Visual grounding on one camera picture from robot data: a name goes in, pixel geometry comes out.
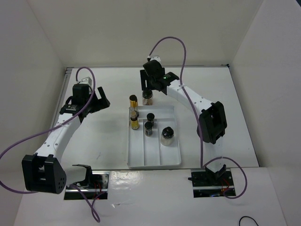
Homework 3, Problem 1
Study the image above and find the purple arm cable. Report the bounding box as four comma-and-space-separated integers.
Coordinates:
147, 36, 249, 200
0, 67, 101, 223

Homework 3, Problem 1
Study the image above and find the aluminium table edge rail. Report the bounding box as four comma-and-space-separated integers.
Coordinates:
37, 67, 71, 171

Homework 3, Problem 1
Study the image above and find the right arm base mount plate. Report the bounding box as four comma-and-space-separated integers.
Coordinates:
188, 170, 236, 198

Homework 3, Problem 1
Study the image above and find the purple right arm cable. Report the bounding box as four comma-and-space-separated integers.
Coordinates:
147, 36, 249, 200

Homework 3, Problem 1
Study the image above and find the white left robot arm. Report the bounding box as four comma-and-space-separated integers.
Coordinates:
22, 83, 110, 194

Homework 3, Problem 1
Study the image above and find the black top shaker white spice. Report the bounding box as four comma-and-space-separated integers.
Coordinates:
161, 127, 174, 146

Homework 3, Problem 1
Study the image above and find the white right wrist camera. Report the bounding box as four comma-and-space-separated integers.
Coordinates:
147, 56, 161, 63

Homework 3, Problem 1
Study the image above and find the black top shaker brown spice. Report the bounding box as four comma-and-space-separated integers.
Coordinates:
142, 89, 153, 105

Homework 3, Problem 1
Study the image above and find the black cap spice jar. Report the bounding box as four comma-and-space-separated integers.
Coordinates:
147, 113, 155, 125
144, 121, 153, 137

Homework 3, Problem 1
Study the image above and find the yellow oil bottle tan cap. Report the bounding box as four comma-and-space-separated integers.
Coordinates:
130, 111, 139, 130

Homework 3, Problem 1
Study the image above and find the black cable on floor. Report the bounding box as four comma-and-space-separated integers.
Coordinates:
239, 216, 259, 226

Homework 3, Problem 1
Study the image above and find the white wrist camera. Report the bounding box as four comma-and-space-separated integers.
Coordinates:
79, 77, 93, 86
147, 56, 161, 63

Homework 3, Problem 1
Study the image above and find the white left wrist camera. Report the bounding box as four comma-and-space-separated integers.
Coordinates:
79, 77, 93, 86

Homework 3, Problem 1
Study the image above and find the gold capped glass grinder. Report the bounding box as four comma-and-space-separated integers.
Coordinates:
129, 95, 139, 117

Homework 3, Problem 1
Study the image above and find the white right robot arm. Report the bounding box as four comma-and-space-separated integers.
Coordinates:
140, 59, 227, 185

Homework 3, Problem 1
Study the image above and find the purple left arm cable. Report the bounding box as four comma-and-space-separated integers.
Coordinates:
0, 67, 101, 223

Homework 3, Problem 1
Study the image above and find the white plastic organizer tray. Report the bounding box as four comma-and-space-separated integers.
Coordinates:
127, 105, 182, 170

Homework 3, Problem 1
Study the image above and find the black cap spice jar front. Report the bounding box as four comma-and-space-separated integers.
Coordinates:
144, 121, 153, 137

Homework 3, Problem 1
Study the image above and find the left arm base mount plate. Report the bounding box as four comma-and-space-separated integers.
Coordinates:
64, 170, 110, 200

